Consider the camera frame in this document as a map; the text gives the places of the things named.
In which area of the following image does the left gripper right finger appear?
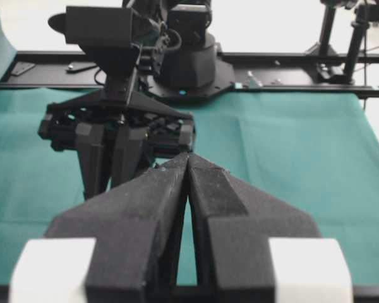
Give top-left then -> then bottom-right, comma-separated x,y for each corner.
187,154 -> 321,302

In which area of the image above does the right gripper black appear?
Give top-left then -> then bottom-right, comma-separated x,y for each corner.
38,90 -> 196,200

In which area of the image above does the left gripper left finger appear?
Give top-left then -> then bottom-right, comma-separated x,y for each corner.
44,153 -> 189,302

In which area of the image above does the black aluminium frame rail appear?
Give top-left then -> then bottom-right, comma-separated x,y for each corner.
0,51 -> 379,101

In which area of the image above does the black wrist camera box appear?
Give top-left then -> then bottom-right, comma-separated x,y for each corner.
47,5 -> 152,76

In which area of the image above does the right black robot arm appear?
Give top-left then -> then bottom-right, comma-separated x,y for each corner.
38,1 -> 234,199

